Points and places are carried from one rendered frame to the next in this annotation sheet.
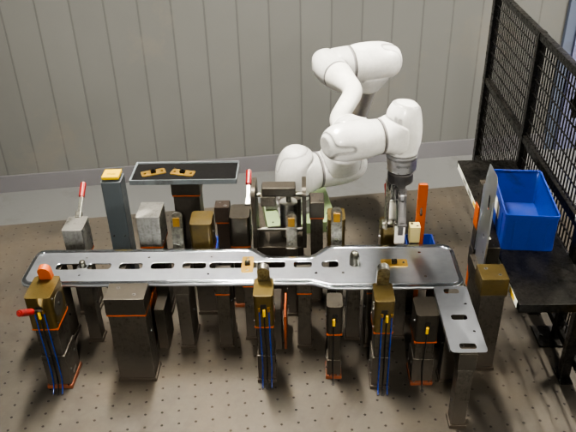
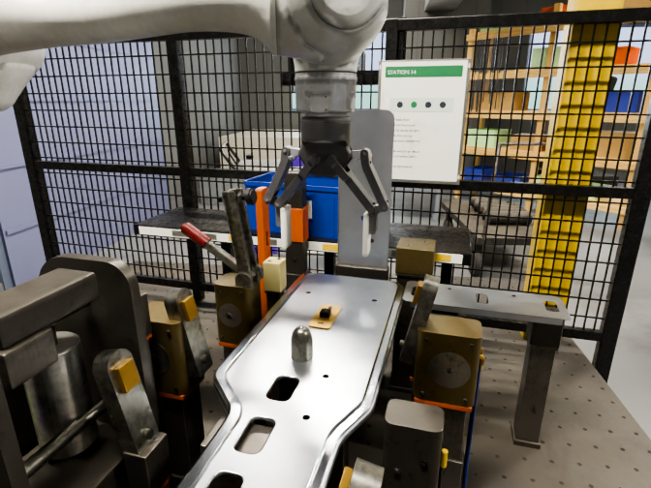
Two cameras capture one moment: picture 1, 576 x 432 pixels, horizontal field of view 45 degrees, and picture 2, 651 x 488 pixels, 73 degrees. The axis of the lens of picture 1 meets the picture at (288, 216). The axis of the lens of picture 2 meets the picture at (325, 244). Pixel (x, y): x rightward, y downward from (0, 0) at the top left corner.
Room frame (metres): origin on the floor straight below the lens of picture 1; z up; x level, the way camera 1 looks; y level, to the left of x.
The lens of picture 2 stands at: (1.62, 0.33, 1.36)
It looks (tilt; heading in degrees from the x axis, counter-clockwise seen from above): 18 degrees down; 284
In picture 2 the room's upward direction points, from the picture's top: straight up
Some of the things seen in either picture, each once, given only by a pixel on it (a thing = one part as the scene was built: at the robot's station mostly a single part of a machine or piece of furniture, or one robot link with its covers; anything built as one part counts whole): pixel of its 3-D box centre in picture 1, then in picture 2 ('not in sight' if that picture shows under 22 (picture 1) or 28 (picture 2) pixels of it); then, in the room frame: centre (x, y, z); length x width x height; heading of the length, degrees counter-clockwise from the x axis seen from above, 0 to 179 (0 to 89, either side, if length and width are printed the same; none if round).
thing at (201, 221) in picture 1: (207, 261); not in sight; (1.98, 0.29, 0.89); 0.12 x 0.08 x 0.38; 178
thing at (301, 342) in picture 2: (354, 259); (301, 346); (1.79, -0.21, 1.02); 0.03 x 0.03 x 0.07
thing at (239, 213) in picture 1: (243, 255); not in sight; (2.01, 0.16, 0.89); 0.12 x 0.07 x 0.38; 178
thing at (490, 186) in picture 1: (485, 219); (364, 192); (1.77, -0.60, 1.17); 0.12 x 0.01 x 0.34; 178
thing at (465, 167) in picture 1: (515, 224); (298, 230); (1.97, -0.77, 1.02); 0.90 x 0.22 x 0.03; 178
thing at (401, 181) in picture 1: (399, 183); (325, 146); (1.79, -0.33, 1.29); 0.08 x 0.07 x 0.09; 178
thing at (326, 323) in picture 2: (393, 261); (325, 314); (1.79, -0.33, 1.01); 0.08 x 0.04 x 0.01; 88
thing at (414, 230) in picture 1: (411, 269); (277, 343); (1.91, -0.42, 0.88); 0.04 x 0.04 x 0.37; 88
